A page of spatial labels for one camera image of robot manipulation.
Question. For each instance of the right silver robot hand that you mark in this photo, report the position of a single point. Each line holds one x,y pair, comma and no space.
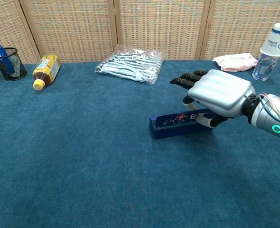
220,92

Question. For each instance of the blue glasses case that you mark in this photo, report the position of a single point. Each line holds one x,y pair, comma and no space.
177,130

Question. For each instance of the pink tissue pack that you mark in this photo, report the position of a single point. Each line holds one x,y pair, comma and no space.
237,62

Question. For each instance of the clear plastic water bottle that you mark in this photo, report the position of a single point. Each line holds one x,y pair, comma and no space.
263,70

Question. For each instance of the white paper cup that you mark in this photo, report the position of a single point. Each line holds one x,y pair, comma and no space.
276,40

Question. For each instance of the wicker folding screen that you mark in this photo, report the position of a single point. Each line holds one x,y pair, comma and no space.
154,23

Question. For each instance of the striped clothing in plastic bag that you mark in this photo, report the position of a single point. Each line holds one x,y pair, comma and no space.
125,66

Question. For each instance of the blue table carpet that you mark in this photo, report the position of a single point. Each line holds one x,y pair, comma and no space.
82,154

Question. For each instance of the tea bottle with yellow cap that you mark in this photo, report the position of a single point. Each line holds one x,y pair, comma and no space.
47,69

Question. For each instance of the black mesh pen holder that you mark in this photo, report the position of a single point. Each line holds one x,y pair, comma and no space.
13,69

